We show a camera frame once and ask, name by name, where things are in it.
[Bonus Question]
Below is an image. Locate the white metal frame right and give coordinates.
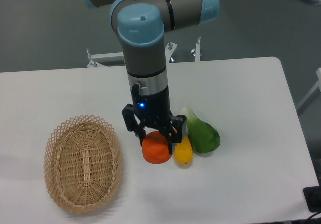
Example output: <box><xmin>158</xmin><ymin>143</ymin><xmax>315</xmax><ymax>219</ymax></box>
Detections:
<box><xmin>165</xmin><ymin>36</ymin><xmax>202</xmax><ymax>63</ymax></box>

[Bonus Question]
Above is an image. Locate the woven wicker basket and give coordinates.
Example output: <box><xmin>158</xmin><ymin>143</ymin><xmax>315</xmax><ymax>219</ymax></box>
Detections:
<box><xmin>44</xmin><ymin>115</ymin><xmax>123</xmax><ymax>214</ymax></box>

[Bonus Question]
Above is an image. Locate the yellow lemon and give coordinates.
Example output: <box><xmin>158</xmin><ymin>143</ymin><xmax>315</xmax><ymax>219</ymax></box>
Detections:
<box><xmin>173</xmin><ymin>136</ymin><xmax>193</xmax><ymax>165</ymax></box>

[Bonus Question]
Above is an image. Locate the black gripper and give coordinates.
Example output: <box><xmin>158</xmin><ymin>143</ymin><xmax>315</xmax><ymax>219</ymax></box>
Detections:
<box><xmin>122</xmin><ymin>83</ymin><xmax>187</xmax><ymax>155</ymax></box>

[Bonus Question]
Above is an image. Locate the white table leg frame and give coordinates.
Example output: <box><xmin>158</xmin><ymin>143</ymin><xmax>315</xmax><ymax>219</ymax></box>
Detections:
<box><xmin>296</xmin><ymin>68</ymin><xmax>320</xmax><ymax>116</ymax></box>

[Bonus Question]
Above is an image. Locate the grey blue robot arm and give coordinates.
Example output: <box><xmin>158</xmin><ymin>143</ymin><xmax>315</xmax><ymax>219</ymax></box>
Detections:
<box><xmin>84</xmin><ymin>0</ymin><xmax>220</xmax><ymax>153</ymax></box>

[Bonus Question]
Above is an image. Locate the orange fruit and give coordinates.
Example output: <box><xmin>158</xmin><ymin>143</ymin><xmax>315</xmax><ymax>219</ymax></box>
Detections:
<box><xmin>142</xmin><ymin>131</ymin><xmax>172</xmax><ymax>164</ymax></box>

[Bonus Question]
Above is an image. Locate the white metal frame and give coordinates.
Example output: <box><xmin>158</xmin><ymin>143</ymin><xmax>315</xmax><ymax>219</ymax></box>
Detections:
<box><xmin>86</xmin><ymin>49</ymin><xmax>125</xmax><ymax>68</ymax></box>
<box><xmin>165</xmin><ymin>36</ymin><xmax>202</xmax><ymax>63</ymax></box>

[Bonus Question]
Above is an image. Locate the black device at edge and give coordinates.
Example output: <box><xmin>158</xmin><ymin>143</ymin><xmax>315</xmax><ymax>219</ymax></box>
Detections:
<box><xmin>303</xmin><ymin>186</ymin><xmax>320</xmax><ymax>213</ymax></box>

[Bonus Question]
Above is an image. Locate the green bok choy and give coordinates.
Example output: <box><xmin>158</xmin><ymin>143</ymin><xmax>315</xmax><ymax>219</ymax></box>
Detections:
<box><xmin>179</xmin><ymin>106</ymin><xmax>221</xmax><ymax>154</ymax></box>

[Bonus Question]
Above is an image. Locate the white metal frame left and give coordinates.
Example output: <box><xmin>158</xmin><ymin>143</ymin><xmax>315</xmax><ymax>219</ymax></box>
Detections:
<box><xmin>86</xmin><ymin>49</ymin><xmax>125</xmax><ymax>68</ymax></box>

